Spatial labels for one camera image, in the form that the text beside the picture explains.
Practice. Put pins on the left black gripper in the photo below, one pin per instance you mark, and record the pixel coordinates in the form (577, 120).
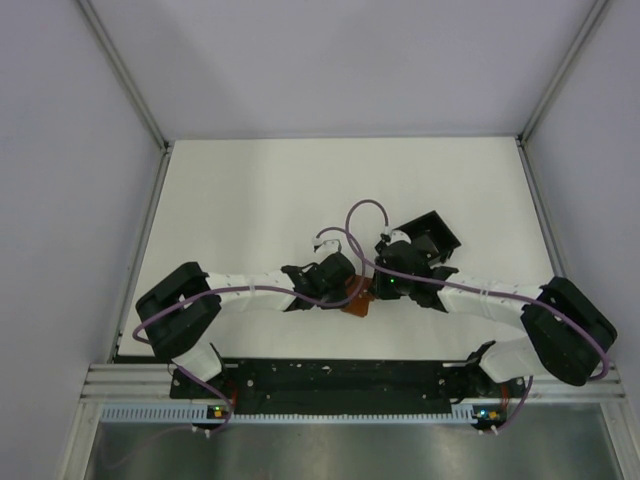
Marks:
(339, 296)

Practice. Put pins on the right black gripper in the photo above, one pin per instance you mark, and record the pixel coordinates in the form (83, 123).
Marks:
(381, 290)

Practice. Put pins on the brown leather card holder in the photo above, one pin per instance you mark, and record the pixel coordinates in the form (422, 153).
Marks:
(359, 305)

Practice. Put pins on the black card rack box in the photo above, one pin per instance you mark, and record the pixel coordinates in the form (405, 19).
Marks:
(431, 235)

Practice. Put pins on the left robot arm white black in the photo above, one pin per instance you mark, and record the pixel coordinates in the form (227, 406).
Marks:
(176, 313)

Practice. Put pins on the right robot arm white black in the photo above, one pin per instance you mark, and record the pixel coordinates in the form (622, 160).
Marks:
(565, 334)

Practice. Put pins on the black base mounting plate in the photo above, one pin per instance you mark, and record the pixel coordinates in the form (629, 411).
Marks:
(336, 387)

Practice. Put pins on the grey slotted cable duct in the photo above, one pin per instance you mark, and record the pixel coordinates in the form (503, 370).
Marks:
(210, 415)

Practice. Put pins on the aluminium front rail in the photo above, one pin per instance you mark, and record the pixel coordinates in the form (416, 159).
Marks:
(153, 382)

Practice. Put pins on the left aluminium frame post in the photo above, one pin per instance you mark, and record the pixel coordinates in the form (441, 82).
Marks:
(121, 72)

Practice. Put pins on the aluminium frame post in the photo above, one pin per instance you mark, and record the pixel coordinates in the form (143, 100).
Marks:
(588, 27)
(121, 72)

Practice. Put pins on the right aluminium frame post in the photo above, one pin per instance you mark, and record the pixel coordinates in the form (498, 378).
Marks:
(588, 27)

